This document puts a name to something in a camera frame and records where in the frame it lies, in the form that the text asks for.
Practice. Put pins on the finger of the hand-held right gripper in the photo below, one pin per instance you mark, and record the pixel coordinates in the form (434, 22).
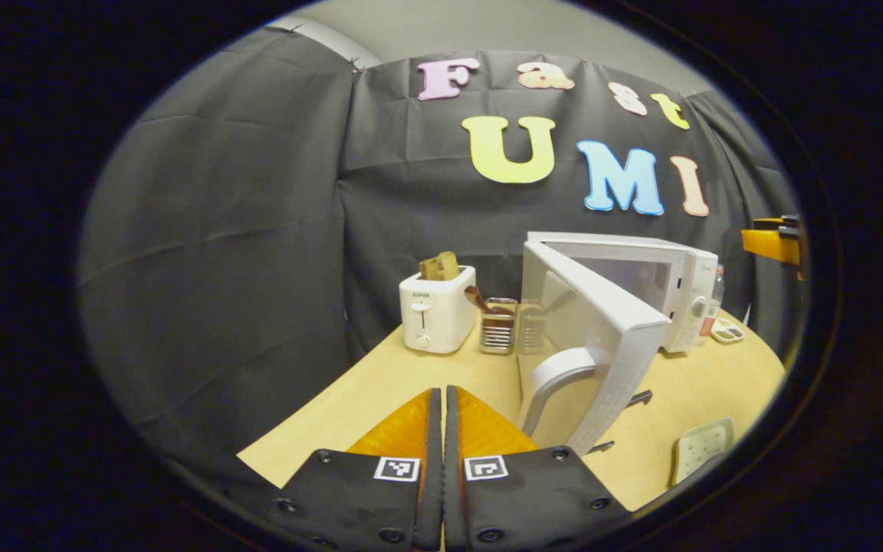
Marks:
(767, 241)

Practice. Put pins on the brown bread slice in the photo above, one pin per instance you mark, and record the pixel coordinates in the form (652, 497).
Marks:
(440, 266)

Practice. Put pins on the clear bottle with red label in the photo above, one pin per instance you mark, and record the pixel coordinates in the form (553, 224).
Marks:
(715, 299)

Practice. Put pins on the white toaster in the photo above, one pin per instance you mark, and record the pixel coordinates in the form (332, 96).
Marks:
(441, 314)

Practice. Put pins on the white divided dish of beans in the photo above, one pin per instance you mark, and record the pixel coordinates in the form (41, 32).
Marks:
(727, 332)

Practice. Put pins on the white microwave oven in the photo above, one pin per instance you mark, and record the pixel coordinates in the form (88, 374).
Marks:
(618, 322)

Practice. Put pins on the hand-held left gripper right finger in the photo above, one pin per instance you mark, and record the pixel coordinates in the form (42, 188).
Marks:
(526, 498)

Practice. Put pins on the pale square tray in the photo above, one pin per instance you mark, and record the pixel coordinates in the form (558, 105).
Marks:
(702, 452)

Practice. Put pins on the wooden spoon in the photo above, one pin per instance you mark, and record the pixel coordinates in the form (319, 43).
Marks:
(478, 297)

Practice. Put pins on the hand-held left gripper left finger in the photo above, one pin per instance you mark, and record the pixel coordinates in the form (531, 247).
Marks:
(380, 498)

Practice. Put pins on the black backdrop cloth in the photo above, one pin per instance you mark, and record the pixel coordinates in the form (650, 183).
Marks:
(242, 230)

